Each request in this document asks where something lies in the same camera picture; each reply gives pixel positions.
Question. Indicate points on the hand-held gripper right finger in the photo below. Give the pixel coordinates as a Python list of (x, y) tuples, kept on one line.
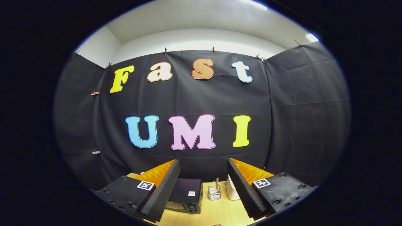
[(241, 191)]

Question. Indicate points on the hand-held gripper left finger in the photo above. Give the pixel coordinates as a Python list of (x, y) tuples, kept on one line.
[(163, 188)]

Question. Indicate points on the black toaster oven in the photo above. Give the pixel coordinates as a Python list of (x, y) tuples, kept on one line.
[(187, 190)]

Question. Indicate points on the white bread toaster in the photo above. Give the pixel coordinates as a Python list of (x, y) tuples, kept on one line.
[(232, 191)]

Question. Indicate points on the row of black cloth clips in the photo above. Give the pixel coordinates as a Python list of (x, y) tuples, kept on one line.
[(165, 50)]

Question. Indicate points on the small ceiling light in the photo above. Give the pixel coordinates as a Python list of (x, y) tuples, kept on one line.
[(312, 37)]

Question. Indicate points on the long ceiling light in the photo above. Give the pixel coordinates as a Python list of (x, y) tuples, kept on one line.
[(255, 4)]

